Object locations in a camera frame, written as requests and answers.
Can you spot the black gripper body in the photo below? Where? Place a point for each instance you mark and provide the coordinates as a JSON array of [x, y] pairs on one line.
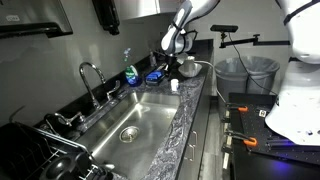
[[171, 61]]

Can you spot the blue rectangular container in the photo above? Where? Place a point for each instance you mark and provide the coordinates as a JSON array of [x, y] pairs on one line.
[[155, 77]]

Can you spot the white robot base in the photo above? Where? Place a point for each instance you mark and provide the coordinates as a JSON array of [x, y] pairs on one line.
[[296, 114]]

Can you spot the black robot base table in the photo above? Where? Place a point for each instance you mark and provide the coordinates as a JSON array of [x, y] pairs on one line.
[[274, 157]]

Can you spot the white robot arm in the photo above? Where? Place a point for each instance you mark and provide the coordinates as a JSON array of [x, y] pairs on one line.
[[177, 40]]

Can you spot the grey cup in bowl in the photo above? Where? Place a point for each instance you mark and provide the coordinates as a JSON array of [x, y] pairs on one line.
[[189, 63]]

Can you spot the small clear bottle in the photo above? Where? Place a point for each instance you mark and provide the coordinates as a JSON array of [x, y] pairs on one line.
[[152, 58]]

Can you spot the white ceramic bowl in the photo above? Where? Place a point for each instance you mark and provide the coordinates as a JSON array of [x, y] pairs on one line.
[[192, 73]]

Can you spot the small white cup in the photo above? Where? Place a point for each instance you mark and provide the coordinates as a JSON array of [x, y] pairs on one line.
[[174, 84]]

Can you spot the green dish soap bottle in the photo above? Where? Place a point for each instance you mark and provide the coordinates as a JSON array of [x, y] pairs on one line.
[[131, 73]]

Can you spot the black bar clamp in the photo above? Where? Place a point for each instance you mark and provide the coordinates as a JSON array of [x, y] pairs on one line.
[[239, 107]]

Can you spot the grey trash bin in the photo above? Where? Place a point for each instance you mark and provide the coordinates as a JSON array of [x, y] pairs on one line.
[[248, 74]]

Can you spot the black soap dispenser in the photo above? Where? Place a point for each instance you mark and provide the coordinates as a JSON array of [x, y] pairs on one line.
[[107, 15]]

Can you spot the chrome kitchen faucet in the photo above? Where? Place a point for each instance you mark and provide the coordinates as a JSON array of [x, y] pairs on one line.
[[88, 85]]

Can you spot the stainless steel sink basin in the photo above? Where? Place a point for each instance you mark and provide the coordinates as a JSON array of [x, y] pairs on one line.
[[129, 135]]

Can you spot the black paper towel dispenser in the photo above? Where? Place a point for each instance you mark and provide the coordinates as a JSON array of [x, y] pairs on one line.
[[28, 17]]

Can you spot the black dish drying rack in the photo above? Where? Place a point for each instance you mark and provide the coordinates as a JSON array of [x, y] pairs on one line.
[[31, 154]]

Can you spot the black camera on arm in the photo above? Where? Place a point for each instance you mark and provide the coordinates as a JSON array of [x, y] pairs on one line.
[[224, 28]]

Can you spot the cabinet door handle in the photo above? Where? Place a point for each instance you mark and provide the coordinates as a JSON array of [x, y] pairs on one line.
[[190, 153], [195, 137]]

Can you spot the orange handled bar clamp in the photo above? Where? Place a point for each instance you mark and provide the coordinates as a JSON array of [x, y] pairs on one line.
[[249, 141]]

